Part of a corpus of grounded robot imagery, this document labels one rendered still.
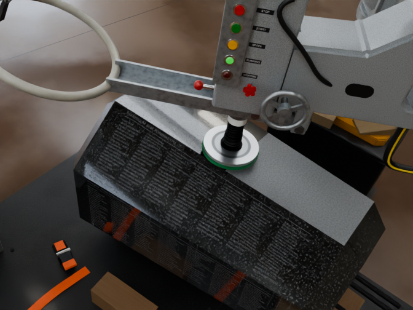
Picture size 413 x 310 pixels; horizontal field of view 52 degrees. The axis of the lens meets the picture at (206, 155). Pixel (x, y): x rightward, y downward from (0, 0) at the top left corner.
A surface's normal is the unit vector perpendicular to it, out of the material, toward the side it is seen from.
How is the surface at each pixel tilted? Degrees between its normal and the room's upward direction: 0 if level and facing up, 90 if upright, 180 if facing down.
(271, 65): 90
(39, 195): 0
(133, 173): 45
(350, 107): 90
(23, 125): 0
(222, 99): 90
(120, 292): 0
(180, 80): 90
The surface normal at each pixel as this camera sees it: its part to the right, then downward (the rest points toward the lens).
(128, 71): -0.12, 0.70
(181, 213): -0.33, -0.12
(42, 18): 0.13, -0.69
